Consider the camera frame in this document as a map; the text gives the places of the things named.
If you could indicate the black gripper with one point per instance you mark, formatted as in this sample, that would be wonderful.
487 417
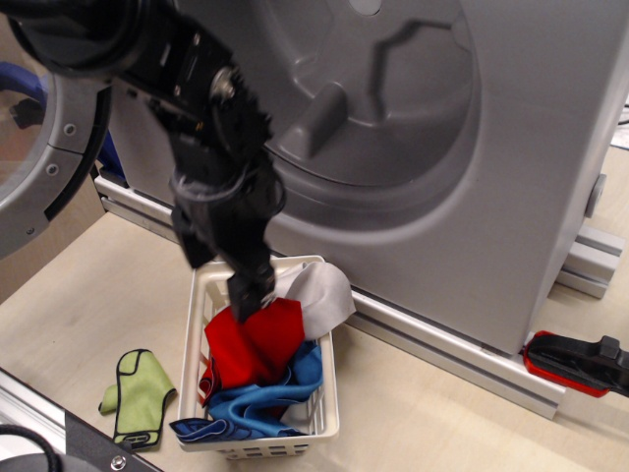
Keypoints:
229 222

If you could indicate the red cloth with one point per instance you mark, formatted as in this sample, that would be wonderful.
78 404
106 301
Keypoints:
256 352

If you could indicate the grey white cloth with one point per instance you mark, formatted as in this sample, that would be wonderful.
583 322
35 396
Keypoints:
324 293

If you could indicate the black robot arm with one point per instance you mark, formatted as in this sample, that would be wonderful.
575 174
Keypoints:
187 76

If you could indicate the white plastic laundry basket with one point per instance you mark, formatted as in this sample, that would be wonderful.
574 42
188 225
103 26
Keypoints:
317 419

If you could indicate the grey toy washing machine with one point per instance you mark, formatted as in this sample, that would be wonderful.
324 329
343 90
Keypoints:
441 153

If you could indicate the round washing machine door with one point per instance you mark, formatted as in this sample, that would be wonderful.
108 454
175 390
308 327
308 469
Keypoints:
45 154

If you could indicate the green cloth with black trim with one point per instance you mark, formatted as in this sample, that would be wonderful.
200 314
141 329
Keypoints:
138 399

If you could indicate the blue cloth with dark trim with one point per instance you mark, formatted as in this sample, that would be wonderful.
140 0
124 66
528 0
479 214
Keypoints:
198 430

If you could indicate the blue object behind door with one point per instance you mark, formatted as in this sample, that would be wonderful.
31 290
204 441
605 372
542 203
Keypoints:
16 78

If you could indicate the red and black clamp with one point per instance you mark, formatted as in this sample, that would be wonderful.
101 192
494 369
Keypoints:
593 368

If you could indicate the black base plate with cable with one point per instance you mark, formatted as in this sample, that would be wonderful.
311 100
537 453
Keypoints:
41 445

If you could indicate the aluminium frame rail front left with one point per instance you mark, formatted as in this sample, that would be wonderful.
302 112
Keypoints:
22 406

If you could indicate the aluminium rail under machine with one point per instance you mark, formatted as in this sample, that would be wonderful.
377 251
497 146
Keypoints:
591 263

